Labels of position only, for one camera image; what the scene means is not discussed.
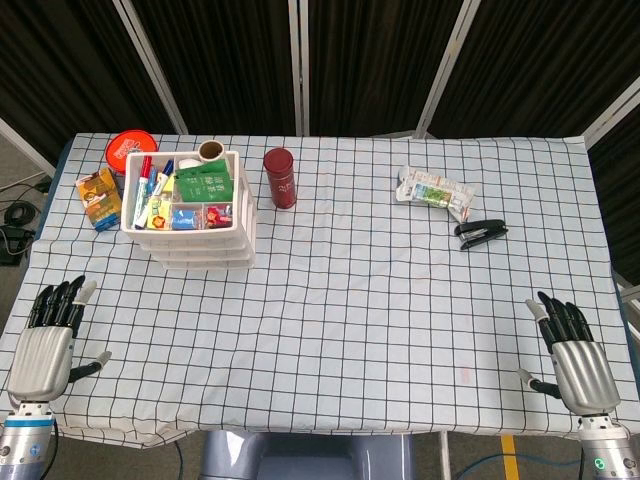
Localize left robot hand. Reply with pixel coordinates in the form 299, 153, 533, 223
5, 274, 113, 404

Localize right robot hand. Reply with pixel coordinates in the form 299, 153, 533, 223
516, 290, 623, 416

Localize clear plastic drawer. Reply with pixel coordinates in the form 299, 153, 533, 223
137, 232, 254, 250
148, 244, 256, 261

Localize white drawer organizer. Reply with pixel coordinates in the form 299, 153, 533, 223
120, 149, 258, 271

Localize white black-grid tablecloth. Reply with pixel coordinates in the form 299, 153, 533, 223
0, 132, 640, 449

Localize white metal table leg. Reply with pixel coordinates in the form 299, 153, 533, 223
438, 432, 452, 480

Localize orange and blue carton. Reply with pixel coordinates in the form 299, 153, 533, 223
74, 167, 124, 232

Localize black stapler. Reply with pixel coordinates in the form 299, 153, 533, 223
453, 218, 509, 251

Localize yellow lion print pack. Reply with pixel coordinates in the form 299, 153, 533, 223
147, 197, 174, 231

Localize red capped marker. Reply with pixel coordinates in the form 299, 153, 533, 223
132, 156, 154, 229

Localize blue capped marker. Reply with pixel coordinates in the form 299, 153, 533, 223
137, 158, 175, 230

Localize small red print packet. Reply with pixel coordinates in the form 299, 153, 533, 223
204, 203, 234, 227

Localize red round tin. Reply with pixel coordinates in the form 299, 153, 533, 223
104, 129, 159, 176

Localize crumpled white snack packet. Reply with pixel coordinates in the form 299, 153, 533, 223
396, 165, 475, 221

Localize green tea packet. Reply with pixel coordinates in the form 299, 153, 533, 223
173, 160, 235, 204

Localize brown cardboard tape roll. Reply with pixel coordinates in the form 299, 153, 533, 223
197, 140, 227, 164

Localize grey robot torso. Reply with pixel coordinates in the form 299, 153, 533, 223
199, 430, 416, 480

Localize dark red thermos bottle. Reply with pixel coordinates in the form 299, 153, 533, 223
263, 147, 299, 211

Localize black folding screen partition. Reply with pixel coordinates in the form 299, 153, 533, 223
0, 0, 640, 286

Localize blue floor cable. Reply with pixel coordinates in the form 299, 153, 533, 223
452, 449, 586, 480

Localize black floor cables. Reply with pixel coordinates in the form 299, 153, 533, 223
0, 182, 51, 266

